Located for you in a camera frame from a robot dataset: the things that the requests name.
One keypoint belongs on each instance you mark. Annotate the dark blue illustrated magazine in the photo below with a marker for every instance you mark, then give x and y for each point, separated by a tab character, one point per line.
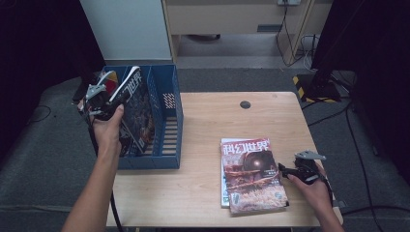
138	109

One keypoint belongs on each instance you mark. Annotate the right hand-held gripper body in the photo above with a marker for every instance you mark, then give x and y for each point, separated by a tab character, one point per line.
305	170

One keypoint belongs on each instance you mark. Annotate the grey floor tape strip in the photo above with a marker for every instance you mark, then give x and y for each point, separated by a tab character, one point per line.
341	203

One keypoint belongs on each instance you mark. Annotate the white power strip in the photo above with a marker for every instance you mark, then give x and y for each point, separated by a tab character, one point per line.
288	2

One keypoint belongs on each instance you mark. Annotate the dark curtain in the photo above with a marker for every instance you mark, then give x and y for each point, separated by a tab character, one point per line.
38	48
380	64

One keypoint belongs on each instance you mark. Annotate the black stand base striped tape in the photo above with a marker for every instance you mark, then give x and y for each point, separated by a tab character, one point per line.
317	87
82	90

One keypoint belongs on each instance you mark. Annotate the person's right hand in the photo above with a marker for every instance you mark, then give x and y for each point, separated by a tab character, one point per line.
314	197

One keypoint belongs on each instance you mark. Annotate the red-brown illustrated magazine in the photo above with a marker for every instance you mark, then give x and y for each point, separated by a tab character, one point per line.
254	177

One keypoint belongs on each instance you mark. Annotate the grey round table grommet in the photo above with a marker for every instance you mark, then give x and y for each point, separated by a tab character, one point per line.
245	104

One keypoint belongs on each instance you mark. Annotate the white cabinet panel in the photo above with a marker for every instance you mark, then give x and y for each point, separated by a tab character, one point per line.
121	29

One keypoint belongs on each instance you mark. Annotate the person's left hand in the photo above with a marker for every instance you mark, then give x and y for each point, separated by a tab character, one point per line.
108	135

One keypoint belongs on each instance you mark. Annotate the blue plastic file rack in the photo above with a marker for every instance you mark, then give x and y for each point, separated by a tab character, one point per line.
164	129

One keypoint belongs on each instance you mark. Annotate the portrait magazine with red banner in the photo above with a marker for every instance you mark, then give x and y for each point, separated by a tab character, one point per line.
111	86

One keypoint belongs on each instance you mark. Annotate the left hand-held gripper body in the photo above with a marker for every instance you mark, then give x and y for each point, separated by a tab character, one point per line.
101	103

